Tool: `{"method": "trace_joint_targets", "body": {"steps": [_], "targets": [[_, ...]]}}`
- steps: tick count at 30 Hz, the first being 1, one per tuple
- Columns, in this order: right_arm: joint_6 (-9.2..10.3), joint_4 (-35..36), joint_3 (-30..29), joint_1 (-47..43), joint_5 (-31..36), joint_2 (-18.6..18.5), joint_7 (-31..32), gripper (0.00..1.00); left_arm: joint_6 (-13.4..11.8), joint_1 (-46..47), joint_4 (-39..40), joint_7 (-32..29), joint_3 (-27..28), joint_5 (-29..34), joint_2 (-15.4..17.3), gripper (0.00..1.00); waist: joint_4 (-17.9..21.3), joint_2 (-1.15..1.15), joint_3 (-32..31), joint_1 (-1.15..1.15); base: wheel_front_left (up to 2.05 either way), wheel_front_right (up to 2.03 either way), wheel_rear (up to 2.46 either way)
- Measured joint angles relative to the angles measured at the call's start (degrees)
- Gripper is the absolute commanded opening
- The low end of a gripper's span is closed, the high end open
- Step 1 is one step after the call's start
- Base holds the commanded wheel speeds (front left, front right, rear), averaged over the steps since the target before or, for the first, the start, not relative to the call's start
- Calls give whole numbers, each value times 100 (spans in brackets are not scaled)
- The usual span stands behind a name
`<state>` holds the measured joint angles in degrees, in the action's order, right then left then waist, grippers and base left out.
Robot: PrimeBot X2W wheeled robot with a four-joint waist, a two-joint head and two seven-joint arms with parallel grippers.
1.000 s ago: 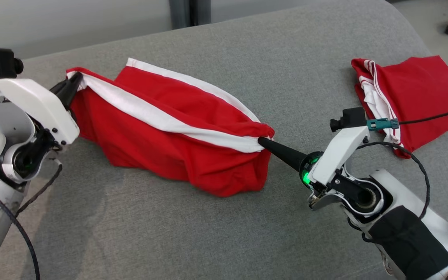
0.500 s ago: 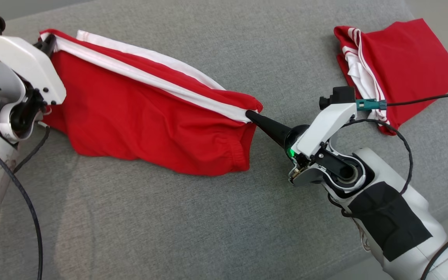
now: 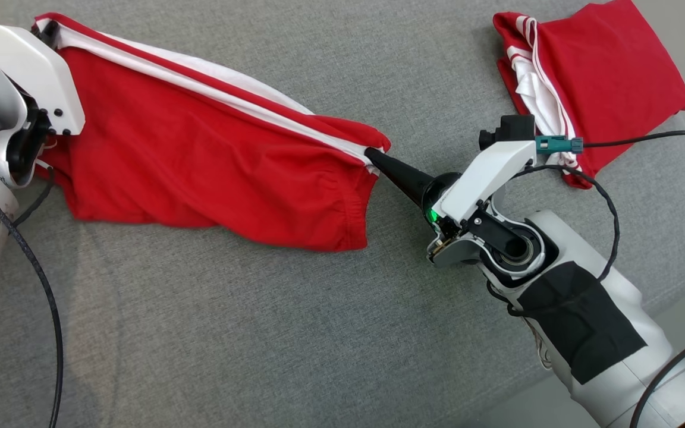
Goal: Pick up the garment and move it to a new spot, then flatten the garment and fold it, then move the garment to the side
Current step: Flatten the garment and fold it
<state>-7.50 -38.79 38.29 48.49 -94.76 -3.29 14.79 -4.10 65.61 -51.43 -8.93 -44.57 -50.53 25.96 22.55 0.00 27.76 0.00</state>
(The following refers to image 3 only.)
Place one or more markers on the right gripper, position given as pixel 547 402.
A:
pixel 485 175

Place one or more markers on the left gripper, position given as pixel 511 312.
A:
pixel 27 65

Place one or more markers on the red white-striped shorts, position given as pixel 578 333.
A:
pixel 200 166

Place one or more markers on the red number 23 jersey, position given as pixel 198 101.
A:
pixel 610 71

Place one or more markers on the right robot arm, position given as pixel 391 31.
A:
pixel 616 368

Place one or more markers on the grey fabric sofa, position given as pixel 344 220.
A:
pixel 259 333

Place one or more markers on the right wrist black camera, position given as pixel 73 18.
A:
pixel 512 128

